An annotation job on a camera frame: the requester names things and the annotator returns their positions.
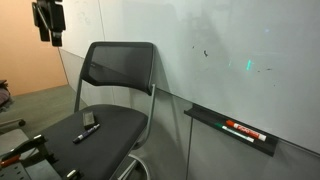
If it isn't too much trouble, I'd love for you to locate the black whiteboard eraser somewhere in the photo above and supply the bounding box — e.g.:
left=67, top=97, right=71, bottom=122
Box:
left=82, top=111, right=97, bottom=130

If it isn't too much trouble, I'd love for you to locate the orange tool handle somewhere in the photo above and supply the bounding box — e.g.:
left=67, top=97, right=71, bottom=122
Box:
left=0, top=154, right=22, bottom=168

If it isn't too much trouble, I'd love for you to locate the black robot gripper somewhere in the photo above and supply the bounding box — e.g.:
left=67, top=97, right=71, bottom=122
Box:
left=32, top=0, right=66, bottom=47

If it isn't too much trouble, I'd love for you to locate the office chair leg with caster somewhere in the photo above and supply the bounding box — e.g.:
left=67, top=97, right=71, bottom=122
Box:
left=0, top=118, right=27, bottom=130

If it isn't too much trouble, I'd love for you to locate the red whiteboard marker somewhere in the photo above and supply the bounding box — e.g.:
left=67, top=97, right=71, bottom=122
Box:
left=225, top=119, right=268, bottom=142

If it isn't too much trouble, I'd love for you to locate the white wall whiteboard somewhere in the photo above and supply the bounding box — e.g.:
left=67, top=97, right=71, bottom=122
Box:
left=59, top=0, right=320, bottom=156

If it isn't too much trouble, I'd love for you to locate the dark bundle of fabric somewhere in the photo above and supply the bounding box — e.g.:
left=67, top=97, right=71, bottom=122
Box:
left=0, top=79, right=15, bottom=108

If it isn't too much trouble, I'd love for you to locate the green whiteboard marker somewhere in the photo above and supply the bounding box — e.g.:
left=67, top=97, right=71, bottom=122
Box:
left=214, top=122, right=255, bottom=144

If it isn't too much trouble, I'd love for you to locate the black marker tray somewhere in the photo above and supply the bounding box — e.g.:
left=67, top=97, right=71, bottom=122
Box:
left=183, top=103, right=279, bottom=158

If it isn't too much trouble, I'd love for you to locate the black clamp mount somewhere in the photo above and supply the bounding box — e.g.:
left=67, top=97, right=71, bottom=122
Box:
left=0, top=133, right=83, bottom=180

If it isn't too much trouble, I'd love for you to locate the grey perforated base plate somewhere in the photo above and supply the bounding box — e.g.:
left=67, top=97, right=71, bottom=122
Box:
left=0, top=161, right=32, bottom=180

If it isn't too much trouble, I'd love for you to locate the black chair with grey frame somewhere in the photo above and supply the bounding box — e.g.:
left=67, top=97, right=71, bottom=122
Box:
left=33, top=41, right=157, bottom=180

